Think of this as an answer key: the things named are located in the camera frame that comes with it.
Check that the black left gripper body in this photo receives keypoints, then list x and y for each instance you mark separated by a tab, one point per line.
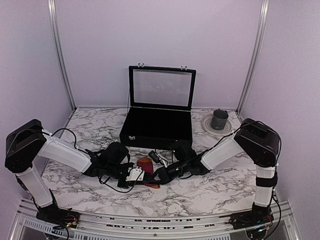
126	185

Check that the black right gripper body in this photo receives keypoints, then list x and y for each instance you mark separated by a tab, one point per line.
171	176

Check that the maroon striped sock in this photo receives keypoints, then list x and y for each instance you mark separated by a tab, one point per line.
147	165

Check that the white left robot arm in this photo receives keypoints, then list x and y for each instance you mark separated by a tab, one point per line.
31	140

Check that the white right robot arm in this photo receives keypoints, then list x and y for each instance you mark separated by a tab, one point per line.
262	145

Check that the beige ceramic plate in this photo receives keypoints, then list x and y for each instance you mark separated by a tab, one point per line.
206	121

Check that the black display case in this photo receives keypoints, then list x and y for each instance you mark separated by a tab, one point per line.
160	103

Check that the dark grey ceramic mug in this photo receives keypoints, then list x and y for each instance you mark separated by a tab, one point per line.
219	119

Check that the aluminium front rail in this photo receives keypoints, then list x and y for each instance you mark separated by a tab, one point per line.
95	226

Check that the left aluminium corner post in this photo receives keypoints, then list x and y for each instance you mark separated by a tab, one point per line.
59	52

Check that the aluminium corner post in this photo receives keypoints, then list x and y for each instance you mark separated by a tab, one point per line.
59	52
259	38

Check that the right aluminium corner post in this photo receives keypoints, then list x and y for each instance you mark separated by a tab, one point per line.
259	38

